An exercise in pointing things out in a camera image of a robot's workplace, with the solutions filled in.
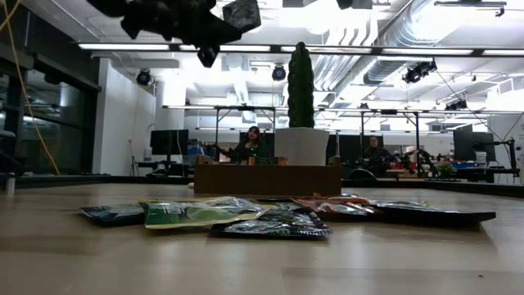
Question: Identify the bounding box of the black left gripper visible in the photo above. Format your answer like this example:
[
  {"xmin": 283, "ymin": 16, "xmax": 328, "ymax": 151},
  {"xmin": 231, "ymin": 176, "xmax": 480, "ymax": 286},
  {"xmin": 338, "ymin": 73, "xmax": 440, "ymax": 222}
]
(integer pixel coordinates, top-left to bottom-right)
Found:
[{"xmin": 120, "ymin": 0, "xmax": 242, "ymax": 69}]

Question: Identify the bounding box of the wooden tea organizer box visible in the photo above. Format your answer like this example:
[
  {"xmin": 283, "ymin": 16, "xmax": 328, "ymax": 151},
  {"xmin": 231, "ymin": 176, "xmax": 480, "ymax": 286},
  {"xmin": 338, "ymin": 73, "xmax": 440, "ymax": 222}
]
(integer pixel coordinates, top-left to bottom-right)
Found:
[{"xmin": 193, "ymin": 155, "xmax": 343, "ymax": 197}]

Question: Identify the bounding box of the green cactus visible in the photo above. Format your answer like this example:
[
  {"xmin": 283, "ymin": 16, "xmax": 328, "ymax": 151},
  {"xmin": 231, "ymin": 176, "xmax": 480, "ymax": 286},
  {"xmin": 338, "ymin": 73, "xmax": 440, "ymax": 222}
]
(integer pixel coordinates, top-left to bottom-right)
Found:
[{"xmin": 287, "ymin": 40, "xmax": 315, "ymax": 129}]

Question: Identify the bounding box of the person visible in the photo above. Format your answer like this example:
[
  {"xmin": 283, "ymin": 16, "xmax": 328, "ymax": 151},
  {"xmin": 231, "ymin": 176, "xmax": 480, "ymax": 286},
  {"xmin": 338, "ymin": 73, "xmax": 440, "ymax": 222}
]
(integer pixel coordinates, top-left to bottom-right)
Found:
[
  {"xmin": 215, "ymin": 125, "xmax": 274, "ymax": 165},
  {"xmin": 354, "ymin": 135, "xmax": 404, "ymax": 179}
]

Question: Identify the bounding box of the black computer monitor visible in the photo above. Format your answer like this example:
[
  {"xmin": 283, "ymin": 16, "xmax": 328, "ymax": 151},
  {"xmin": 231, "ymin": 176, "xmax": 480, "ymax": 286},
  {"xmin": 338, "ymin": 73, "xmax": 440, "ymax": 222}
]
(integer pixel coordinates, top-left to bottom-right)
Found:
[
  {"xmin": 326, "ymin": 134, "xmax": 364, "ymax": 166},
  {"xmin": 453, "ymin": 124, "xmax": 496, "ymax": 163},
  {"xmin": 149, "ymin": 129, "xmax": 190, "ymax": 157}
]

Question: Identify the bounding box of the white hexagonal plant pot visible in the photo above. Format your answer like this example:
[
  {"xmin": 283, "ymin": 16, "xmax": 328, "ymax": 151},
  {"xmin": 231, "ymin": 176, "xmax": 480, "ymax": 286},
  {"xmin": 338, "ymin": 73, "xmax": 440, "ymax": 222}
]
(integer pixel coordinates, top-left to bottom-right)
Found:
[{"xmin": 273, "ymin": 127, "xmax": 331, "ymax": 166}]

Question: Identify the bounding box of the black ceiling spotlight cluster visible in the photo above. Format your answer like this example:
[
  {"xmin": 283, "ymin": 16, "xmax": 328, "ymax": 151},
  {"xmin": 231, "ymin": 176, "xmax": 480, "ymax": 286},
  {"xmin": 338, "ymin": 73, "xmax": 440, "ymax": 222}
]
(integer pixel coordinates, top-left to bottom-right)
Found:
[{"xmin": 401, "ymin": 59, "xmax": 438, "ymax": 84}]

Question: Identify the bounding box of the small green potted plant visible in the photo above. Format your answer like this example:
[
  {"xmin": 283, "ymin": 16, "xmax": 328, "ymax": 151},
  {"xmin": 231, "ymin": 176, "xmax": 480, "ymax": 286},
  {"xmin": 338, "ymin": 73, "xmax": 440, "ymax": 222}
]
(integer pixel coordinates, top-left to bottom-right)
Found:
[{"xmin": 436, "ymin": 161, "xmax": 457, "ymax": 178}]

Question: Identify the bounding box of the tall black desk frame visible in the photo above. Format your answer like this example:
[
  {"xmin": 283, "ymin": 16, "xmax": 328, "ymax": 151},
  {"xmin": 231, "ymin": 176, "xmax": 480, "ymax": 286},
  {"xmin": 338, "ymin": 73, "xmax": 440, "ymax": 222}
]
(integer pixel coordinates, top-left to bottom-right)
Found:
[
  {"xmin": 215, "ymin": 105, "xmax": 276, "ymax": 163},
  {"xmin": 359, "ymin": 108, "xmax": 422, "ymax": 165}
]

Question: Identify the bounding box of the black ceiling light rail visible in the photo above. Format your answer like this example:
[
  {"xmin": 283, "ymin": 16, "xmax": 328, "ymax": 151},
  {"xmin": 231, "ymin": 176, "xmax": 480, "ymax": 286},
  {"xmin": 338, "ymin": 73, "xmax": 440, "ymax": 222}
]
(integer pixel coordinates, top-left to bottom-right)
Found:
[{"xmin": 76, "ymin": 42, "xmax": 524, "ymax": 57}]

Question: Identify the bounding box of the silver ventilation duct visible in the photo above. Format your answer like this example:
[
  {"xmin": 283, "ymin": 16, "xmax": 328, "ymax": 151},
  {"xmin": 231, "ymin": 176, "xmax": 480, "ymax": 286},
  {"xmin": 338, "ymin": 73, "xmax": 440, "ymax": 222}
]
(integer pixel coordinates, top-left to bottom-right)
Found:
[{"xmin": 313, "ymin": 0, "xmax": 435, "ymax": 108}]

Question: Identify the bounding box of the yellow cable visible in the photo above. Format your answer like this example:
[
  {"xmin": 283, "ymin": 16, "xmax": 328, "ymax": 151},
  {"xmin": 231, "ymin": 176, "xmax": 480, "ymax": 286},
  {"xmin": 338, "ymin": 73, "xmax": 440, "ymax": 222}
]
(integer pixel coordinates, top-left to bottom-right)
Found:
[{"xmin": 0, "ymin": 0, "xmax": 61, "ymax": 176}]

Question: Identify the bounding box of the silver table post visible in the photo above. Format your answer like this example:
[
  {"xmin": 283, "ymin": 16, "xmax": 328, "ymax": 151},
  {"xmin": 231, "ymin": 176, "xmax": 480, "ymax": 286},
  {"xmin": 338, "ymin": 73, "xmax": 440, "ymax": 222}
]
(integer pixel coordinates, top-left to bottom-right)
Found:
[{"xmin": 3, "ymin": 171, "xmax": 17, "ymax": 196}]

